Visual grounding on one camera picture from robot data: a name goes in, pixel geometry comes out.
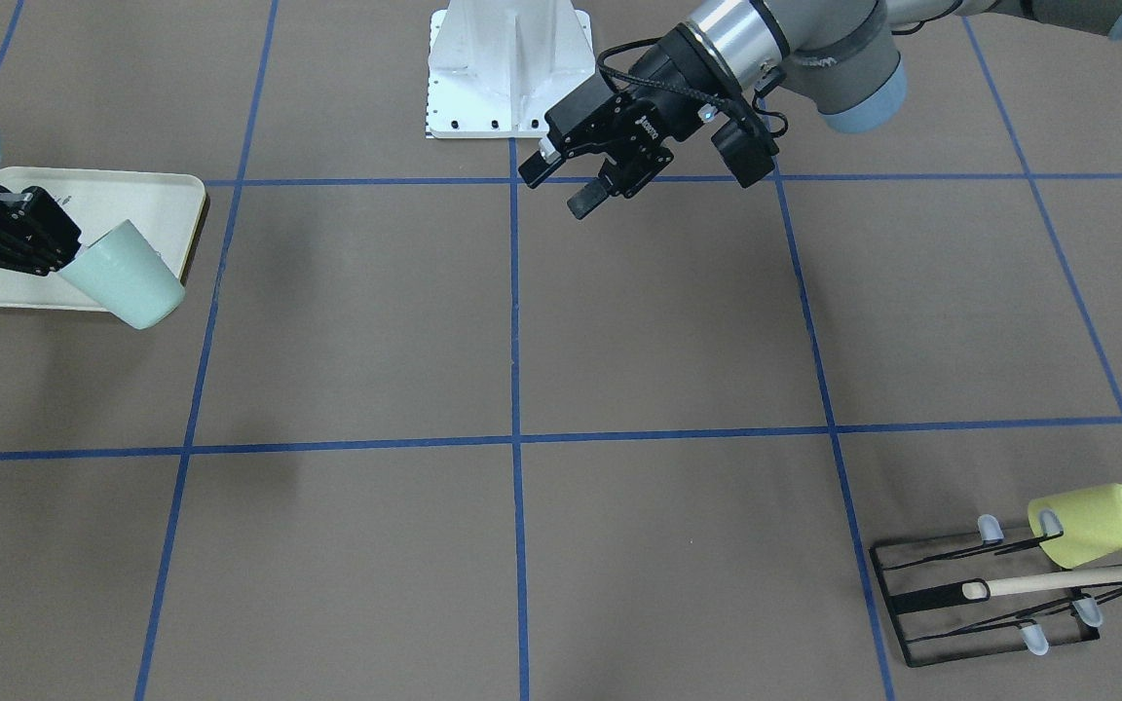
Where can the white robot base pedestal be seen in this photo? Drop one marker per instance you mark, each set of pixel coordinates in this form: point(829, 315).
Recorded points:
point(496, 67)

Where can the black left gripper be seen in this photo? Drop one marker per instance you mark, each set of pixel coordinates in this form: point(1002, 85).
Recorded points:
point(670, 83)

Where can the cream rabbit serving tray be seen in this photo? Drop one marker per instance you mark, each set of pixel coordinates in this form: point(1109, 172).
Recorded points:
point(167, 208)

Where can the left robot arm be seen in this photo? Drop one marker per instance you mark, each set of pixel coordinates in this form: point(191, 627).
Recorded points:
point(726, 56)

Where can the black wire cup rack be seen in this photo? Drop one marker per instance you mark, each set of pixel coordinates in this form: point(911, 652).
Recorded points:
point(994, 591)

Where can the yellow plastic cup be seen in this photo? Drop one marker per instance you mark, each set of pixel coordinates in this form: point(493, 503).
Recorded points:
point(1090, 520)

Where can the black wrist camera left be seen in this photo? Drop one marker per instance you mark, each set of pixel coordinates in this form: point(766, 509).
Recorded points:
point(747, 148)

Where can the pale green plastic cup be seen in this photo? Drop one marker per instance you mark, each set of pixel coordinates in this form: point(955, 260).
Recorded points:
point(124, 274)

